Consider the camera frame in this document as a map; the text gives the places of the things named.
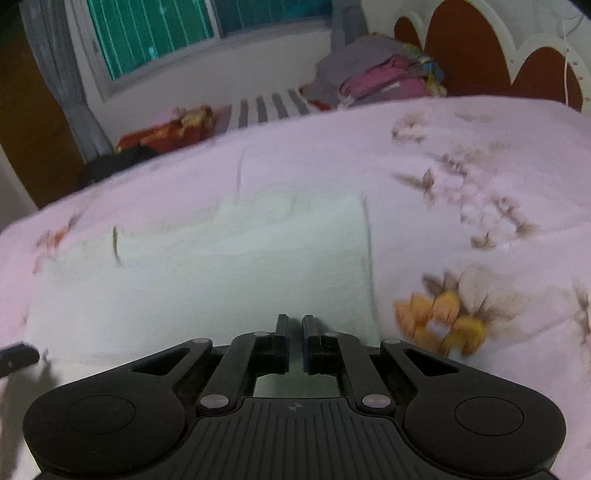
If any white small garment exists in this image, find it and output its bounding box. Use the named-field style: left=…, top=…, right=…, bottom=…
left=25, top=192, right=380, bottom=372

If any pile of folded clothes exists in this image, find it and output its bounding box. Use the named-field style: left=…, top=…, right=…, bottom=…
left=300, top=34, right=447, bottom=111

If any pink floral bed cover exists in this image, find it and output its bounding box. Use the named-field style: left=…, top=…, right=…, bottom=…
left=1, top=97, right=590, bottom=479

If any black cloth on bed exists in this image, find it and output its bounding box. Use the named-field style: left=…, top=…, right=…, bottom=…
left=78, top=145, right=158, bottom=190

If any red orange patterned cloth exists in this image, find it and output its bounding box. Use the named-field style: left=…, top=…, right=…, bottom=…
left=116, top=105, right=216, bottom=154

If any grey white striped sheet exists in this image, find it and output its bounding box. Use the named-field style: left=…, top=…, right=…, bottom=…
left=213, top=88, right=321, bottom=136

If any red white scalloped headboard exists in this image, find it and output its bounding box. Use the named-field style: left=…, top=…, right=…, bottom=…
left=393, top=1, right=590, bottom=115

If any grey left curtain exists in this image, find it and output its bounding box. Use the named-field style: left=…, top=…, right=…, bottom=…
left=19, top=0, right=112, bottom=163

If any grey curtain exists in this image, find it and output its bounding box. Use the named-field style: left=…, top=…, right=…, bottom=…
left=19, top=0, right=112, bottom=163
left=331, top=0, right=369, bottom=51

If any grey right curtain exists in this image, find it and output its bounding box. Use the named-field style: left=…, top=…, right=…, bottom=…
left=331, top=0, right=369, bottom=51

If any window with green pane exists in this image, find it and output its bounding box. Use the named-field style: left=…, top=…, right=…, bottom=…
left=67, top=1, right=334, bottom=102

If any white hanging cable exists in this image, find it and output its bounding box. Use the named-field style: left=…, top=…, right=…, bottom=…
left=560, top=18, right=574, bottom=107

